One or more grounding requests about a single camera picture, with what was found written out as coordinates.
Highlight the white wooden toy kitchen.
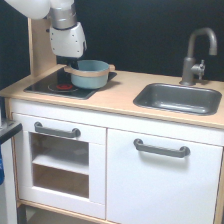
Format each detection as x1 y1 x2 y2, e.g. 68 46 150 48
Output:
0 66 224 224

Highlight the white cabinet door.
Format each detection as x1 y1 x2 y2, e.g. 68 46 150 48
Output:
106 130 222 224

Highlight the white oven door with window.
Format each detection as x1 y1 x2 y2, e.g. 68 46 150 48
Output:
14 113 106 219

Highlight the blue pot with wooden rim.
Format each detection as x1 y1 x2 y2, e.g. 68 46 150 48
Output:
64 60 115 89

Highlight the black toy induction hob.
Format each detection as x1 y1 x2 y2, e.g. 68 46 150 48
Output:
23 70 118 101

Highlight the wooden upright side post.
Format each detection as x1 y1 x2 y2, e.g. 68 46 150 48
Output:
28 19 56 76

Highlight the grey oven door handle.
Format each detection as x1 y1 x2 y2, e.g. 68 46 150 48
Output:
34 122 81 138

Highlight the grey cabinet door handle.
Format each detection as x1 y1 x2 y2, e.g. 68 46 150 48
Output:
133 139 190 158

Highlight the grey metal sink basin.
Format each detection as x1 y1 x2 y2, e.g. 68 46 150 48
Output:
133 83 222 116

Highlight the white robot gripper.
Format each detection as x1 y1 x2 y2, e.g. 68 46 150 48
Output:
50 22 87 68

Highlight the grey toy faucet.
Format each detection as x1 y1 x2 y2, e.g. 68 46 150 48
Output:
180 28 217 86

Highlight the grey object at left edge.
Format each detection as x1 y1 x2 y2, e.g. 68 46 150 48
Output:
0 119 22 224

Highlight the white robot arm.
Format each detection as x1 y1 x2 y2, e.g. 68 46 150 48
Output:
5 0 87 69

